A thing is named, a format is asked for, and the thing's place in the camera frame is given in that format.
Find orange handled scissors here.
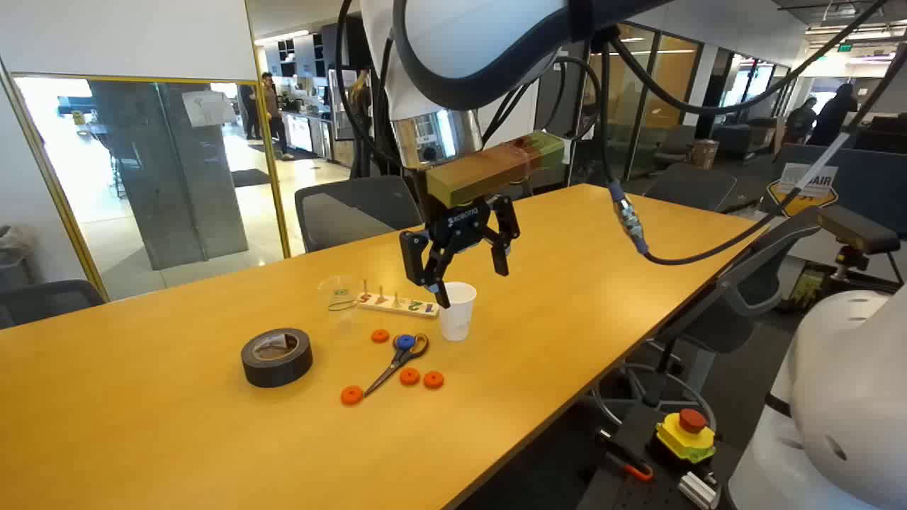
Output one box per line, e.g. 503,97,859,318
364,334,431,397

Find dark chair at left edge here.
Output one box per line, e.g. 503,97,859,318
0,281,105,329

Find dark office chair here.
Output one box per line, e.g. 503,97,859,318
295,176,421,253

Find yellow red emergency stop button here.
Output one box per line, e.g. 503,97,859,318
654,409,713,464

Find round blue block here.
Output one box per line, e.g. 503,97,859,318
394,334,417,351

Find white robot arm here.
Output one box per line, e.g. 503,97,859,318
389,0,666,309

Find clear plastic cup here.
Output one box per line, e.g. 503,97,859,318
319,275,357,311

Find white paper cup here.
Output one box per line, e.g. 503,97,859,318
440,283,476,341

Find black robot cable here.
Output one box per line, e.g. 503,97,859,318
583,0,907,268

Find round orange block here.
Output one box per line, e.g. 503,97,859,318
372,329,391,343
421,370,445,392
398,368,418,386
340,386,362,406

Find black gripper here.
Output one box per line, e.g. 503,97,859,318
398,196,520,309

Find black tape roll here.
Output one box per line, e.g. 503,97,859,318
240,329,313,387

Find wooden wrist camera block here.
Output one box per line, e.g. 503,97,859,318
424,134,563,206

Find grey office chair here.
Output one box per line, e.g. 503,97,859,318
591,209,819,426

